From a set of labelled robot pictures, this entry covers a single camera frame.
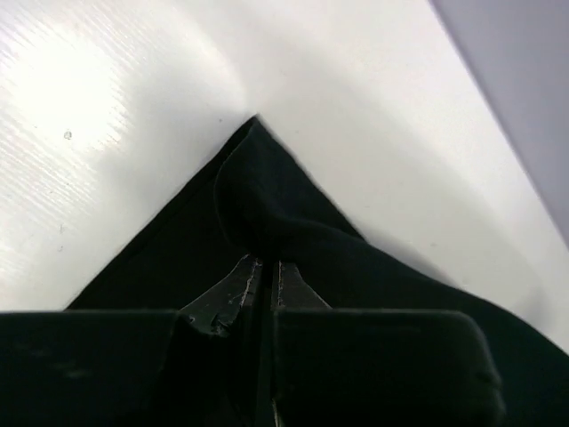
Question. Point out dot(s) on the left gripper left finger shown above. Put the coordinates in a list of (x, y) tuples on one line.
[(127, 367)]

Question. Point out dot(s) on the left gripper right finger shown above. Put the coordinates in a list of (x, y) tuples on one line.
[(380, 367)]

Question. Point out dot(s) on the black t-shirt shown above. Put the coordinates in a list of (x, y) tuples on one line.
[(253, 198)]

